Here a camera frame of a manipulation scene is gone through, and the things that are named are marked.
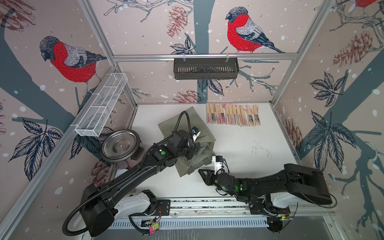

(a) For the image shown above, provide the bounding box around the red blossom white folding fan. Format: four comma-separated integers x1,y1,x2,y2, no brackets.
223,104,230,125

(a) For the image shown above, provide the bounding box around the pink tassel folding fan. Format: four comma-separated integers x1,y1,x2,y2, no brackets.
240,105,249,127

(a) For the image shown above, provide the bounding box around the green canvas tote bag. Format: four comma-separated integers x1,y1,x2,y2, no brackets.
158,107,216,177

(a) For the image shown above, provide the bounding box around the black right base connector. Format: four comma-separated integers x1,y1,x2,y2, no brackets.
267,217,283,234

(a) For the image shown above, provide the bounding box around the eleventh wooden folding fan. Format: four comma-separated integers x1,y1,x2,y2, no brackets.
253,105,261,126

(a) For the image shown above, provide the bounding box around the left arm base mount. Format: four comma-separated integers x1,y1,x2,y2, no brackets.
138,199,171,216

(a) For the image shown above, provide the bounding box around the black grey wooden folding fan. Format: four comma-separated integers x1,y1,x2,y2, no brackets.
209,104,217,124

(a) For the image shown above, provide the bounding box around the grey pink folding fan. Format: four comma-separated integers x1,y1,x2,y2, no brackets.
232,104,239,126

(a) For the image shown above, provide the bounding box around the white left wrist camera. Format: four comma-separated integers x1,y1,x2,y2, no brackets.
191,127,201,143

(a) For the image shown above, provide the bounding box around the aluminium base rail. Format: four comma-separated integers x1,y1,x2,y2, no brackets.
119,196,335,217

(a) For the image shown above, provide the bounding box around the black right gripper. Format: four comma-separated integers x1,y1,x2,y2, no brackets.
197,168,235,197

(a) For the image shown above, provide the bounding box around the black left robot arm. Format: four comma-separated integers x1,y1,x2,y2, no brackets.
79,127,201,237

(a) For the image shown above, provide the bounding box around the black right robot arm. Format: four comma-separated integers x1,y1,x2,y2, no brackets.
198,164,333,217

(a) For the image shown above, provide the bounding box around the white mesh wall shelf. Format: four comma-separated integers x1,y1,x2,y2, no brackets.
75,73,128,137

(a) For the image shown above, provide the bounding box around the black hanging wire basket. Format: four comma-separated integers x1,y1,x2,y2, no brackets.
174,58,239,80

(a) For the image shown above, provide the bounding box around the black corrugated cable conduit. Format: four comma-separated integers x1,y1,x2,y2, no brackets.
62,110,193,237

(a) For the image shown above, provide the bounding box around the pink wooden folding fan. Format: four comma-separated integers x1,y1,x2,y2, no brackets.
206,104,212,124

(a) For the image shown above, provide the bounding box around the round steel plate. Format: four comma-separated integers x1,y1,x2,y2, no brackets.
101,130,141,163

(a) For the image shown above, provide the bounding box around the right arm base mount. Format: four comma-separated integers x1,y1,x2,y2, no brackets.
248,198,291,217

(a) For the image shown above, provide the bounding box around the pink striped folding fan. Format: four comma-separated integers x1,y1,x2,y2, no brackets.
227,104,234,125

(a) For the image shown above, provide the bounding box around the pink small circuit board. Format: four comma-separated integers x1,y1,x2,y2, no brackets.
149,223,160,235

